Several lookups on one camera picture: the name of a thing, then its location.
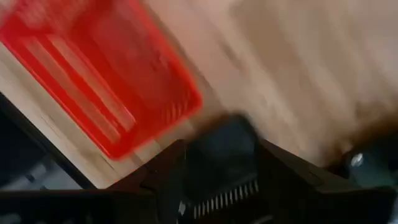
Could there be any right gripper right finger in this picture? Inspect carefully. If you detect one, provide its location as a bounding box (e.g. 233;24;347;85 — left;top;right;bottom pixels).
259;139;324;224

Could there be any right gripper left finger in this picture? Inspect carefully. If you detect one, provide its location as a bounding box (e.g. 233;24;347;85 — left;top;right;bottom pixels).
107;139;188;224

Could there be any black plastic basket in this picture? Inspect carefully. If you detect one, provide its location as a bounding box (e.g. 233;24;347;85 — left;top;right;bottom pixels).
178;113;261;224

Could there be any red plastic basket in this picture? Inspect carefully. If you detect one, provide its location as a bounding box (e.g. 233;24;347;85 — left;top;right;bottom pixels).
0;0;204;161

